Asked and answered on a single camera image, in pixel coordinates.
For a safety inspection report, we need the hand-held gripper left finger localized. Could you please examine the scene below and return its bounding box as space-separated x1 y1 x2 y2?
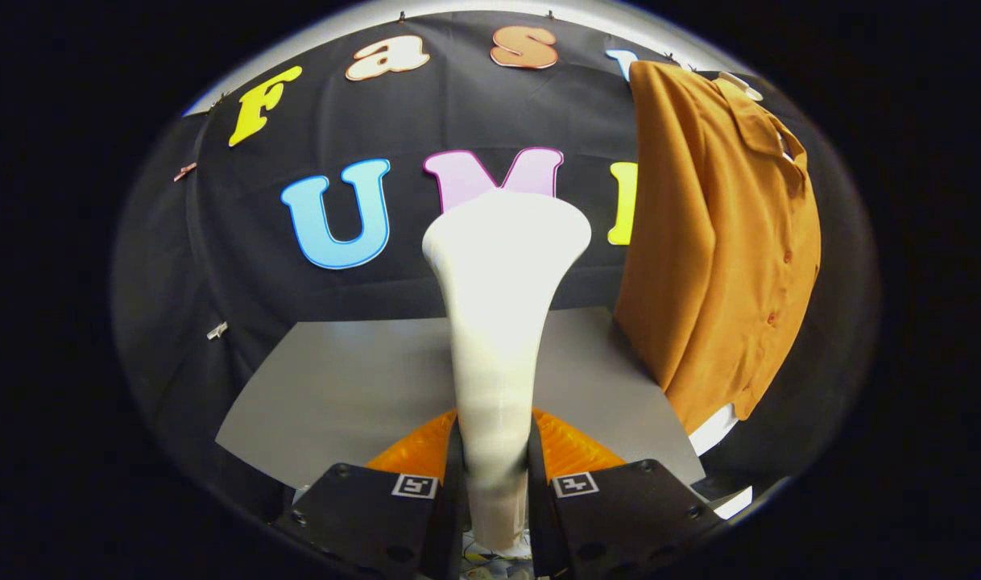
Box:
271 409 465 580

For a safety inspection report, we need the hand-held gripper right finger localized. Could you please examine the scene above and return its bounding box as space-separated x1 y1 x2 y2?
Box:
528 408 729 580

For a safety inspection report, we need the white garment steamer head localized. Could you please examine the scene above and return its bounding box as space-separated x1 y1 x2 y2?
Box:
422 188 593 558

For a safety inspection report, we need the orange button shirt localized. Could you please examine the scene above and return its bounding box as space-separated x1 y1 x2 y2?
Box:
613 60 823 436

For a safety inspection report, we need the grey cabinet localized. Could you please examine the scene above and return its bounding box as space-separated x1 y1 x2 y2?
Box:
215 306 707 492

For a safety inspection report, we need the white mannequin torso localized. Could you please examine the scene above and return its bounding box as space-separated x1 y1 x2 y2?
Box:
688 71 793 457

